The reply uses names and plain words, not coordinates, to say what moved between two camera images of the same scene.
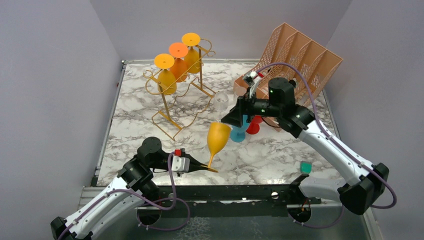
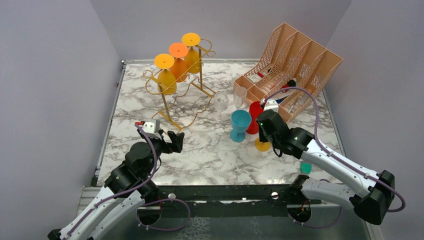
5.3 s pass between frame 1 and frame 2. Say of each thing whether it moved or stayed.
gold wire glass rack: stayed
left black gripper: moved
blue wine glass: stayed
